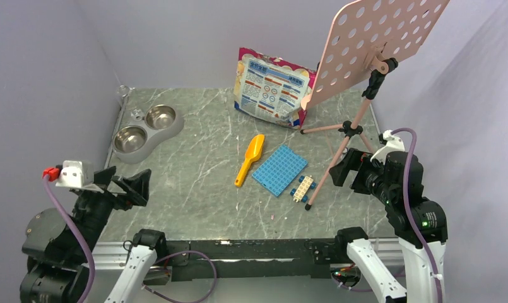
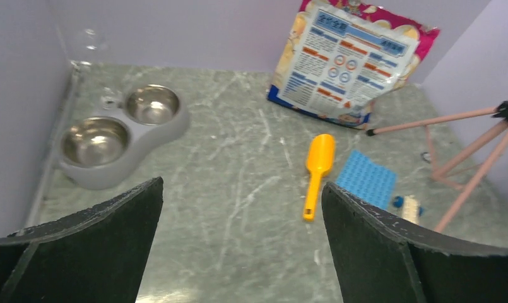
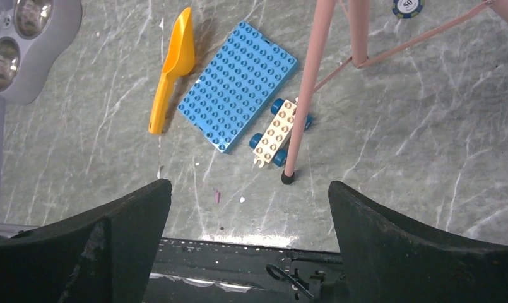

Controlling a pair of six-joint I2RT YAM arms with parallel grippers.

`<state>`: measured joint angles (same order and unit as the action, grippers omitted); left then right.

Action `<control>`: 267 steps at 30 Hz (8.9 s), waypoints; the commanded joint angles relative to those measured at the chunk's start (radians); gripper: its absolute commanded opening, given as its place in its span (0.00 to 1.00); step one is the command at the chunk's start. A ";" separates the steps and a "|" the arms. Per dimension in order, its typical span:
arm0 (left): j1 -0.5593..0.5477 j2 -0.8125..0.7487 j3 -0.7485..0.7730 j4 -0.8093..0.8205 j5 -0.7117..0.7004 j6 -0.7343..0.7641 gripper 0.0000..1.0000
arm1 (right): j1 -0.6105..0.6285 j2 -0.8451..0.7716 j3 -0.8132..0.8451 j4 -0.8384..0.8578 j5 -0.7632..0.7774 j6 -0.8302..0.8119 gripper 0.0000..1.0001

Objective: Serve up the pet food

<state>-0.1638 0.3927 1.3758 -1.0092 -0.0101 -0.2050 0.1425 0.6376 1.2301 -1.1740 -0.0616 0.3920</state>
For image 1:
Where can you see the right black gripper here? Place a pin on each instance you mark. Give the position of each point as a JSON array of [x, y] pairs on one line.
[[360, 160]]

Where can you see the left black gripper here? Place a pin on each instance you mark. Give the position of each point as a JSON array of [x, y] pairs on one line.
[[136, 186]]

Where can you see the yellow plastic scoop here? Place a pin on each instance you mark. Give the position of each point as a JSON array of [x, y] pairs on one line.
[[252, 154]]

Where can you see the pet food bag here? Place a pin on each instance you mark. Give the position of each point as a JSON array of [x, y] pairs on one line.
[[271, 89]]

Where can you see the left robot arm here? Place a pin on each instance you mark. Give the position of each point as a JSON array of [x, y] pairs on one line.
[[60, 240]]

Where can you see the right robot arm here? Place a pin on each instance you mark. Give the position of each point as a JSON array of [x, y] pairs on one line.
[[419, 223]]

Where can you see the grey double pet bowl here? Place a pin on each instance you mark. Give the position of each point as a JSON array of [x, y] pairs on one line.
[[135, 142]]

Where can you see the beige blue toy block car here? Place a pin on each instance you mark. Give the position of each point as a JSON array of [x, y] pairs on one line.
[[299, 194]]

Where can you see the blue building block plate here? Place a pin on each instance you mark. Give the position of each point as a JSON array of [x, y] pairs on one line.
[[279, 170]]

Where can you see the clear glass cup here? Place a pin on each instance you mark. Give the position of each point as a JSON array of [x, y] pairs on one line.
[[123, 91]]

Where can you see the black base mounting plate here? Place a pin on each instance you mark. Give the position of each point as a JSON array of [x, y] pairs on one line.
[[315, 258]]

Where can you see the pink perforated music stand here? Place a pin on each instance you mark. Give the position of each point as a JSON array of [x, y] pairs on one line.
[[367, 40]]

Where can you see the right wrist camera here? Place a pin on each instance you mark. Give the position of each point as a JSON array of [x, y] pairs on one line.
[[391, 143]]

